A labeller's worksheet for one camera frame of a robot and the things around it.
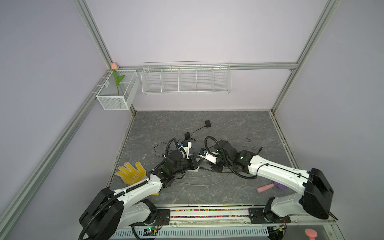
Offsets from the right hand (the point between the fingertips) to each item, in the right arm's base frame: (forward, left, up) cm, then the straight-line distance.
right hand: (209, 160), depth 80 cm
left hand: (-2, +3, +3) cm, 4 cm away
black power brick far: (+36, -1, -11) cm, 37 cm away
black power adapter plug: (+23, +14, -9) cm, 28 cm away
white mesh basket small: (+34, +55, +19) cm, 68 cm away
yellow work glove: (-4, +46, -11) cm, 48 cm away
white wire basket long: (+50, +14, +19) cm, 55 cm away
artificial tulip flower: (+43, +56, +22) cm, 74 cm away
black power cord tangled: (-4, +16, +22) cm, 28 cm away
